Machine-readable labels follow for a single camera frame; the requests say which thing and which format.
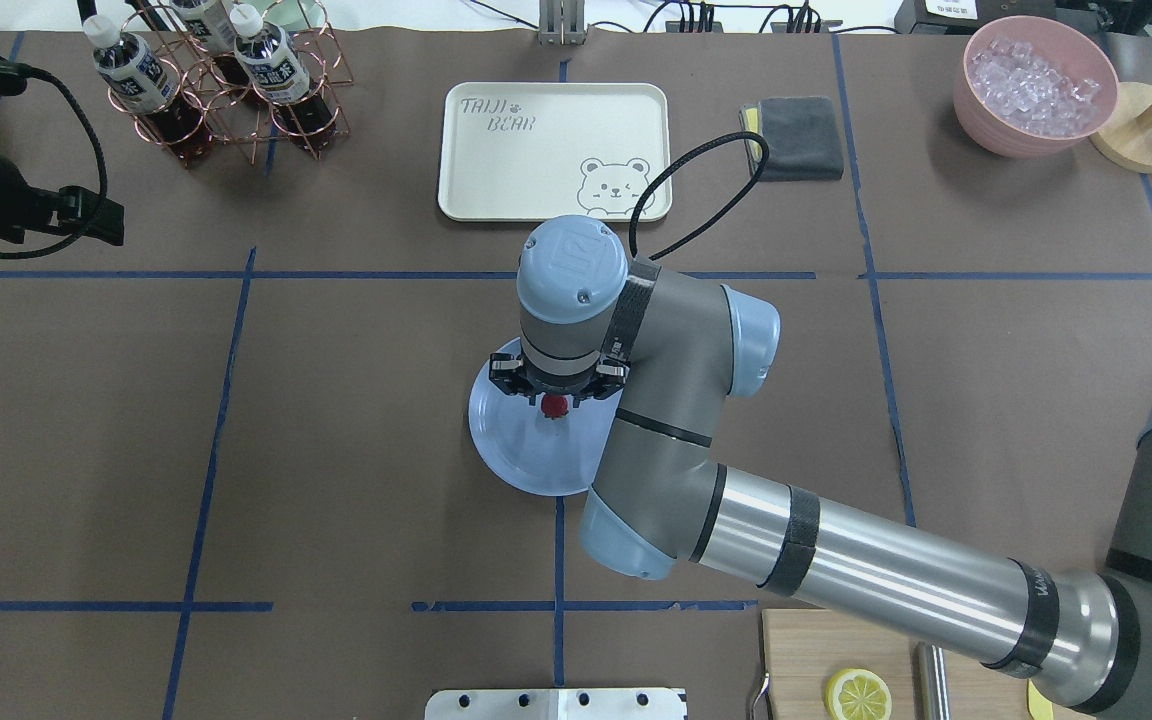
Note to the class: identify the grey folded cloth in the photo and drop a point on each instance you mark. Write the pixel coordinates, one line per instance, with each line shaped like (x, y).
(802, 137)

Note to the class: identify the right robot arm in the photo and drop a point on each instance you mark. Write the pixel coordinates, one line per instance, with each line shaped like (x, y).
(595, 323)

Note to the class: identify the copper wire bottle rack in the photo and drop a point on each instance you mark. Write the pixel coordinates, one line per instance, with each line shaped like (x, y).
(233, 109)

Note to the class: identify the half lemon slice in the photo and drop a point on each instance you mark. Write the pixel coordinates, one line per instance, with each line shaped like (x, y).
(857, 693)

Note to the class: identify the cream bear tray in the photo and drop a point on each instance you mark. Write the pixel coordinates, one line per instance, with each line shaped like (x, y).
(531, 151)

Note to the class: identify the tea bottle right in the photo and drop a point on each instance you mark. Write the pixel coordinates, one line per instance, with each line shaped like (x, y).
(268, 56)

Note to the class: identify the pink bowl of ice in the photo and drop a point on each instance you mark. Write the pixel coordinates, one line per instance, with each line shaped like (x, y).
(1030, 86)

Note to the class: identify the tea bottle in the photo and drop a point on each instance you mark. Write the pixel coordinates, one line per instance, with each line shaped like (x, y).
(209, 23)
(147, 89)
(268, 56)

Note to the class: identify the yellow plastic knife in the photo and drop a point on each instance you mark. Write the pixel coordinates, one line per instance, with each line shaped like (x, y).
(1038, 706)

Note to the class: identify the tea bottle left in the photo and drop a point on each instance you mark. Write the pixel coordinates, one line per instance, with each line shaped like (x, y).
(147, 89)

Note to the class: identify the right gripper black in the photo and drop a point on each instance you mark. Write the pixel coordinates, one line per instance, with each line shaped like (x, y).
(508, 376)

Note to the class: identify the wooden stand round base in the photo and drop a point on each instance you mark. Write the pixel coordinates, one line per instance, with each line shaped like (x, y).
(1151, 125)

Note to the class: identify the mint green bowl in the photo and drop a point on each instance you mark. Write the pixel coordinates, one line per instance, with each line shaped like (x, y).
(292, 14)

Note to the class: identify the tea bottle lower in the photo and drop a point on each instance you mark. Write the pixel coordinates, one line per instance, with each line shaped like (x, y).
(209, 23)

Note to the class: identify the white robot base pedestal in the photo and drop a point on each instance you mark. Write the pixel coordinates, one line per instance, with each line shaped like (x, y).
(559, 703)

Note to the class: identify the blue plate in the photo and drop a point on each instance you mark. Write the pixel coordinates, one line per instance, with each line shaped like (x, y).
(540, 455)

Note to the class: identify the red strawberry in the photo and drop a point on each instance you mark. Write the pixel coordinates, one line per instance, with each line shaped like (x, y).
(555, 406)

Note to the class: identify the wooden cutting board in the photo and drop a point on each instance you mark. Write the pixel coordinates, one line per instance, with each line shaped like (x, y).
(804, 648)

